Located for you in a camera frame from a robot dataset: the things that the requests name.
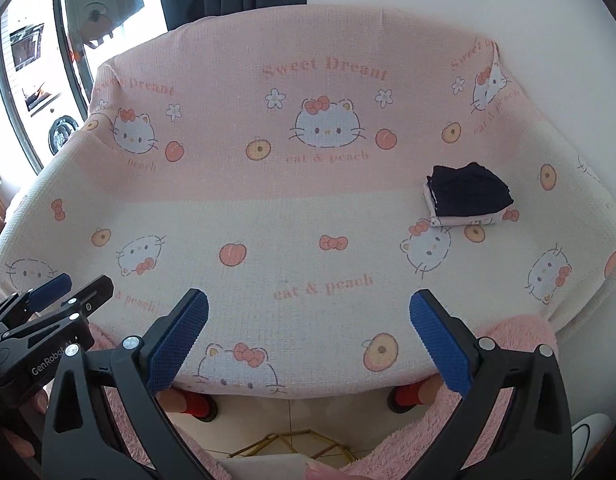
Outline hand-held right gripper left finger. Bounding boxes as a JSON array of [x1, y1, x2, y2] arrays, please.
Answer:
[[40, 287, 210, 480]]

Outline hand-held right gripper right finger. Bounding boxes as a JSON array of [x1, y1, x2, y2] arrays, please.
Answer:
[[409, 288, 573, 480]]

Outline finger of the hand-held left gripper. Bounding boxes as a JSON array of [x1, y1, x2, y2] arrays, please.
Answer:
[[0, 273, 73, 333], [3, 275, 115, 350]]

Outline navy shorts with white stripes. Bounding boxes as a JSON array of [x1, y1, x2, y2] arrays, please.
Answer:
[[426, 162, 514, 218]]

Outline person's left hand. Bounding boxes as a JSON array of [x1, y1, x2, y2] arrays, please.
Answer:
[[0, 387, 51, 458]]

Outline person's right hand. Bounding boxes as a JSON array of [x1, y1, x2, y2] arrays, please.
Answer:
[[305, 462, 349, 480]]

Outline red sofa leg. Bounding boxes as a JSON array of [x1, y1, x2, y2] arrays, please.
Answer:
[[179, 391, 219, 423], [387, 384, 426, 414]]

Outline folded pink printed garment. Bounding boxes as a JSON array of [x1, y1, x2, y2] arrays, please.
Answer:
[[422, 182, 506, 227]]

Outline white panel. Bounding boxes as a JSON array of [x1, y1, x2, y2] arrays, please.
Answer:
[[220, 452, 319, 480]]

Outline washing machine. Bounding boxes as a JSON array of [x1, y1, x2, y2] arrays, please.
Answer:
[[47, 114, 82, 155]]

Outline pink and white printed blanket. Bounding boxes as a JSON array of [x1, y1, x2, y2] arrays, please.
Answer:
[[0, 2, 616, 401]]

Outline white slipper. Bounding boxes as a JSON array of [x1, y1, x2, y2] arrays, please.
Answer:
[[570, 411, 616, 463]]

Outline grey round object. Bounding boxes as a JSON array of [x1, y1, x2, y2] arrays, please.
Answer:
[[63, 0, 145, 51]]

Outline gold wire frame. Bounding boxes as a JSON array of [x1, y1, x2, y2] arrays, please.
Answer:
[[228, 429, 356, 461]]

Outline black window frame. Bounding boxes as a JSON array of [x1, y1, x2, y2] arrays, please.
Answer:
[[0, 0, 96, 176]]

